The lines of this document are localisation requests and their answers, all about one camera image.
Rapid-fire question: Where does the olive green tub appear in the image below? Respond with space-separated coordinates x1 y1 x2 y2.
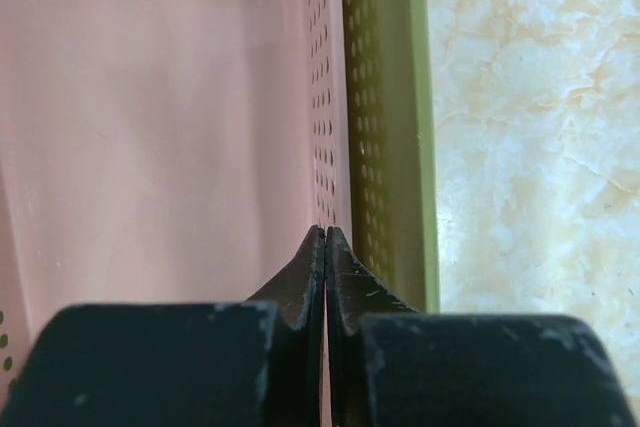
343 0 440 313

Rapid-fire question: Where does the salmon pink perforated bin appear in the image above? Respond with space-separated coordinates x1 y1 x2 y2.
1 0 351 412

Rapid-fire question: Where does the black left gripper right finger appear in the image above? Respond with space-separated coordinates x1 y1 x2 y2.
325 228 635 426

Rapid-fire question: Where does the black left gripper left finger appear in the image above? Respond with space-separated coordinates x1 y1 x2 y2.
1 226 325 426

